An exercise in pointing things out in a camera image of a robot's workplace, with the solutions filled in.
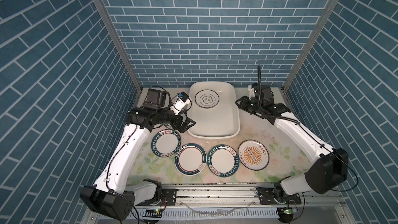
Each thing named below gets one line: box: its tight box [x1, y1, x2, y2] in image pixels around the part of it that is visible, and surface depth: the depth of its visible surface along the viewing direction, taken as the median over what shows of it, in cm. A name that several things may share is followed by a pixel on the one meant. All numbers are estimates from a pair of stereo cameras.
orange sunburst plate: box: [237, 139, 270, 171], surface depth 88 cm
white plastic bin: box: [187, 81, 241, 140], surface depth 110 cm
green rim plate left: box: [151, 129, 182, 158], surface depth 94 cm
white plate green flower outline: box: [194, 89, 220, 109], surface depth 114 cm
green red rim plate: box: [174, 143, 208, 176], surface depth 86 cm
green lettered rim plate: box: [207, 144, 240, 178], surface depth 86 cm
